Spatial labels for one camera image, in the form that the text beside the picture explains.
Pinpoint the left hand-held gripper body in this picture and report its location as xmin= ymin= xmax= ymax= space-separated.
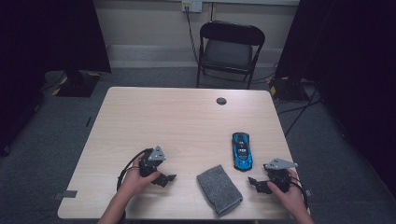
xmin=139 ymin=145 xmax=167 ymax=178

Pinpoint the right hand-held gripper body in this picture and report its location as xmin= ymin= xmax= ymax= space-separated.
xmin=263 ymin=158 xmax=299 ymax=192

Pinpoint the blue toy car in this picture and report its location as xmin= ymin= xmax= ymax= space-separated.
xmin=232 ymin=132 xmax=254 ymax=173

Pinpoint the grey cloth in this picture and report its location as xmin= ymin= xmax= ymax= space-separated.
xmin=196 ymin=164 xmax=244 ymax=217

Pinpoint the person's left hand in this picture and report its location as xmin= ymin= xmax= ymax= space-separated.
xmin=120 ymin=152 xmax=162 ymax=201

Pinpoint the person's right hand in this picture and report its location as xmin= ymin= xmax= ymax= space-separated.
xmin=266 ymin=167 xmax=308 ymax=216

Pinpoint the black stand base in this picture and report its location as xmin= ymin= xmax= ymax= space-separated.
xmin=55 ymin=69 xmax=102 ymax=98
xmin=268 ymin=76 xmax=310 ymax=103

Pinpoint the black folding chair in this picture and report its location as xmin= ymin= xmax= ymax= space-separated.
xmin=195 ymin=20 xmax=266 ymax=91

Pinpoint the black curtain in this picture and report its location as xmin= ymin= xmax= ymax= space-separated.
xmin=0 ymin=0 xmax=112 ymax=157
xmin=275 ymin=0 xmax=396 ymax=198

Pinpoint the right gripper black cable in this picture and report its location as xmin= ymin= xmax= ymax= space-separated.
xmin=289 ymin=175 xmax=310 ymax=210

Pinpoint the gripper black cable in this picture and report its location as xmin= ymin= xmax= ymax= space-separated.
xmin=289 ymin=175 xmax=310 ymax=210
xmin=116 ymin=147 xmax=154 ymax=192

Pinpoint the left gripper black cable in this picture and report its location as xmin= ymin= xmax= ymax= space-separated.
xmin=116 ymin=147 xmax=154 ymax=192

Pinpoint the black floor cable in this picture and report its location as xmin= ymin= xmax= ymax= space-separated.
xmin=276 ymin=96 xmax=323 ymax=116
xmin=284 ymin=86 xmax=319 ymax=138

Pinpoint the black socket cable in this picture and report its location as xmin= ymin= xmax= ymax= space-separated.
xmin=185 ymin=6 xmax=201 ymax=63

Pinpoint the white wall socket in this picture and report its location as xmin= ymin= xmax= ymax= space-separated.
xmin=181 ymin=0 xmax=204 ymax=14

